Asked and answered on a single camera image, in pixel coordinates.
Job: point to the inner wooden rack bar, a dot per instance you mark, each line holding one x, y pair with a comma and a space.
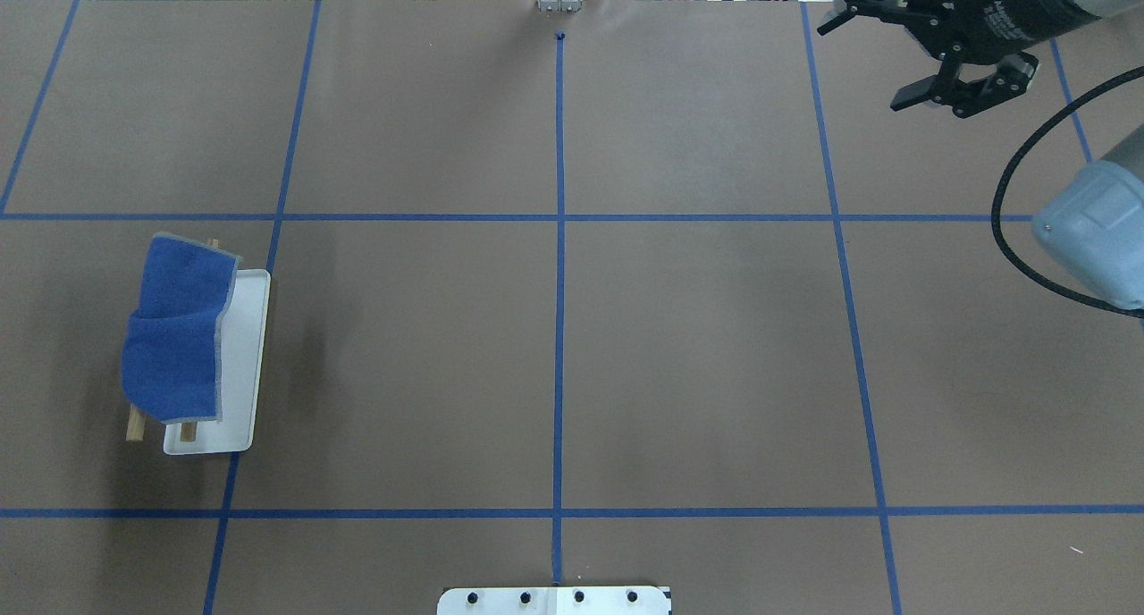
189, 431

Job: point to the white rack base tray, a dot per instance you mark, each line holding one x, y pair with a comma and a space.
242, 332

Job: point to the blue grey towel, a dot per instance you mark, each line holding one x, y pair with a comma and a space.
170, 366

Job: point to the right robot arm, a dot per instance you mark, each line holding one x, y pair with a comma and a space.
1093, 228

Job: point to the outer wooden rack bar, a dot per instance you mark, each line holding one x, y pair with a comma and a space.
136, 425

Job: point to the wooden rack bar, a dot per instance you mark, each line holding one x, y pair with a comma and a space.
136, 425
189, 431

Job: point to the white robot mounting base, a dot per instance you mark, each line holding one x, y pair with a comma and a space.
556, 600

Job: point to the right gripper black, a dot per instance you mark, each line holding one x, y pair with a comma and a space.
1008, 12

